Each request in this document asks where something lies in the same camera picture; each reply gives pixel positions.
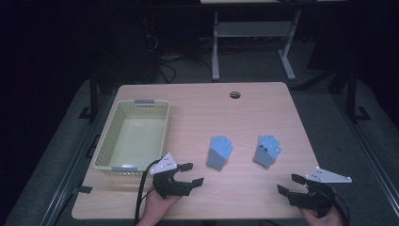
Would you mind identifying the blue and grey glove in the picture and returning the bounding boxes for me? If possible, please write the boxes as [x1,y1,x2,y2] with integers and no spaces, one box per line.
[252,135,282,170]
[205,136,234,171]

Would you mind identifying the black frame post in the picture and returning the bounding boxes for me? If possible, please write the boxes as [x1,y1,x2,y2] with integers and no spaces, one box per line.
[345,66,372,124]
[78,67,100,122]

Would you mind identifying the loose floor cables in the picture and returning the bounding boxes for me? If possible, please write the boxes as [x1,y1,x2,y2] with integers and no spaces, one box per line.
[158,54,177,85]

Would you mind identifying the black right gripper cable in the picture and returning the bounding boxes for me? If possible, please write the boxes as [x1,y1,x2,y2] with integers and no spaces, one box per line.
[331,187,351,226]

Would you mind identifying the person's left hand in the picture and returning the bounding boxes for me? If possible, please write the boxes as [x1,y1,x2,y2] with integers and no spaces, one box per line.
[137,187,183,226]

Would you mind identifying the grey metal stand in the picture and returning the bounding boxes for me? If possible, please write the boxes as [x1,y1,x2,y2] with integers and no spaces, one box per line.
[211,8,303,83]

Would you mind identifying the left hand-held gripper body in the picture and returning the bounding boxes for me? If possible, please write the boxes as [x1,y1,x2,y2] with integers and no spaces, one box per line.
[149,153,195,200]

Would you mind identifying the dark computer tower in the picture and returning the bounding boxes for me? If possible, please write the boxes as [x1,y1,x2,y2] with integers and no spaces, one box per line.
[93,12,160,85]

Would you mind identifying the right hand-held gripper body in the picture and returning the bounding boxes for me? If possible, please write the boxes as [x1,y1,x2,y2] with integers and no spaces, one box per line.
[288,167,353,218]

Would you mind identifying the black table edge clip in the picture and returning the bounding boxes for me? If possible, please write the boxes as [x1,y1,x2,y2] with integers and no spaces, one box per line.
[72,185,94,195]

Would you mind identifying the pale yellow plastic basket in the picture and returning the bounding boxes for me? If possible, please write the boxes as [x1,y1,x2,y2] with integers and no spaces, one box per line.
[92,98,171,176]

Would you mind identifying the aluminium frame rail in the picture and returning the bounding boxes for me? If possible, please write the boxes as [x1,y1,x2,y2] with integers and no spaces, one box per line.
[332,93,399,209]
[40,93,109,226]

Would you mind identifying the person's right hand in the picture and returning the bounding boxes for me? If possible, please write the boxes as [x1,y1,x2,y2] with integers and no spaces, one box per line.
[299,206,346,226]

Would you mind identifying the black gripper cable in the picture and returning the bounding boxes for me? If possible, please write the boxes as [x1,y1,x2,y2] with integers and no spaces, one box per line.
[331,187,351,226]
[134,159,162,226]

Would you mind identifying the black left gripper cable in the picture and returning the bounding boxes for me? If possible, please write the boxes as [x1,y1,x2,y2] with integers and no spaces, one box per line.
[134,159,162,226]

